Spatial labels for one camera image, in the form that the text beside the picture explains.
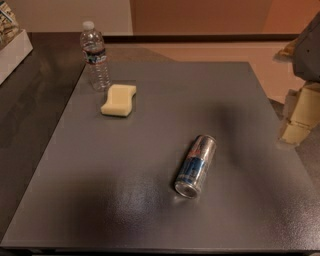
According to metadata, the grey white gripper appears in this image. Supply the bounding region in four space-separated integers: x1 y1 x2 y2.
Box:
279 12 320 145

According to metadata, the clear plastic water bottle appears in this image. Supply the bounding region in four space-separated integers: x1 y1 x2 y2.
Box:
80 21 111 92

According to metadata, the silver blue drink can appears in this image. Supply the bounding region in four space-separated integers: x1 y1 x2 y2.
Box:
174 135 217 199

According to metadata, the yellow sponge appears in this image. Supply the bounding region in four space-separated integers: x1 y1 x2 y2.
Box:
101 84 136 117

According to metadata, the white box with snacks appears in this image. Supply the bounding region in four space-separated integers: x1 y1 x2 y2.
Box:
0 0 33 85

